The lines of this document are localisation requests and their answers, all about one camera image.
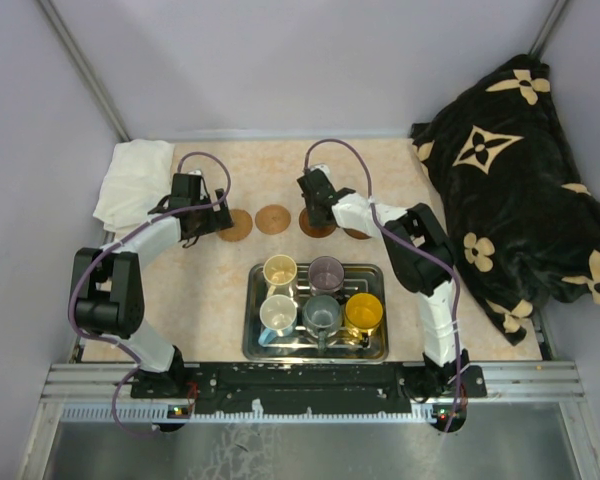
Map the white cup blue handle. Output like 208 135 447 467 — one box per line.
258 295 298 346

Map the woven coaster smooth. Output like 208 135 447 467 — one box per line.
255 204 291 235

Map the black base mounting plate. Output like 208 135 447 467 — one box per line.
131 362 486 415

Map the grey cup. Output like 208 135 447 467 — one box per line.
302 295 342 352

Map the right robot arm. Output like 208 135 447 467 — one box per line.
298 165 468 397

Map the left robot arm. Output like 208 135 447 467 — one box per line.
69 170 234 398

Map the dark wooden coaster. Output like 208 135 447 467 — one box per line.
344 228 370 240
298 208 336 238

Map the aluminium frame rail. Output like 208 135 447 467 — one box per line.
41 361 584 432

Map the cream yellow cup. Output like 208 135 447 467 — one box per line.
263 254 298 298

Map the white folded cloth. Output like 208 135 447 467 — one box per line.
93 139 175 233

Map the black floral blanket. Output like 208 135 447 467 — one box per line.
409 54 600 345

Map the metal tray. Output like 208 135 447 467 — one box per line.
242 263 389 363

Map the woven coaster frilled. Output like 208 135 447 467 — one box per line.
217 209 253 242

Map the dark wooden coaster front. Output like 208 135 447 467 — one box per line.
344 228 370 240

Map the dark wooden coaster back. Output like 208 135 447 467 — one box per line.
298 208 336 238

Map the purple cup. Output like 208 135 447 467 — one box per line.
307 256 345 295

